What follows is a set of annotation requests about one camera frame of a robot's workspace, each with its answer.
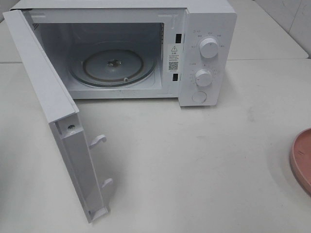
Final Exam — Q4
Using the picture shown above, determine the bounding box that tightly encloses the white round door button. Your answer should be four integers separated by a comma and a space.
192, 91, 207, 103

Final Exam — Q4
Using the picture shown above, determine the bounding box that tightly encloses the white microwave knob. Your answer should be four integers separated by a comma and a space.
199, 36, 219, 59
195, 69, 212, 87

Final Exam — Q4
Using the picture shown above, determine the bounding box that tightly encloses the pink plate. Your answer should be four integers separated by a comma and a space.
290, 128, 311, 196

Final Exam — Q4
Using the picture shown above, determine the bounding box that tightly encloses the white warning label sticker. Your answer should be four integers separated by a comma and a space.
167, 43, 182, 73

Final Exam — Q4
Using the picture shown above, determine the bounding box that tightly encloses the glass microwave turntable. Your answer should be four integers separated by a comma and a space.
69, 41, 157, 88

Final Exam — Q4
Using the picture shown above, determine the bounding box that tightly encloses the white microwave oven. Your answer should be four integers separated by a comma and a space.
9, 0, 237, 106

